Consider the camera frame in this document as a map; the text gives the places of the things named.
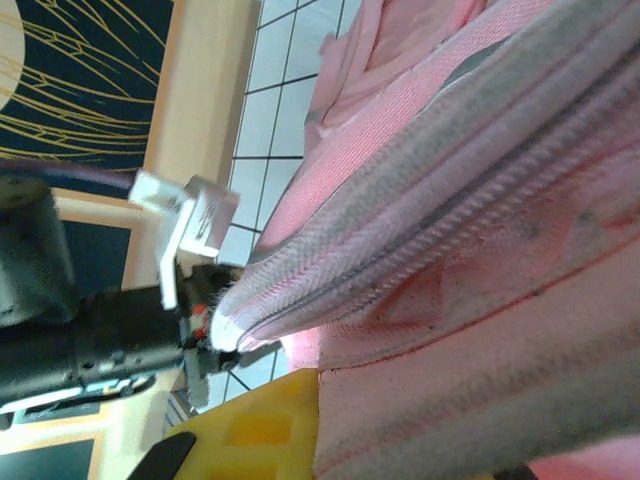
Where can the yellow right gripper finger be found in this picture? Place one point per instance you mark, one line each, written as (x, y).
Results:
(250, 435)

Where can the pink backpack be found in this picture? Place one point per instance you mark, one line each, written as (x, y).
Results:
(450, 250)

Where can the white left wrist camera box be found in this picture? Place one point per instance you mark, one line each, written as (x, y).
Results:
(200, 220)

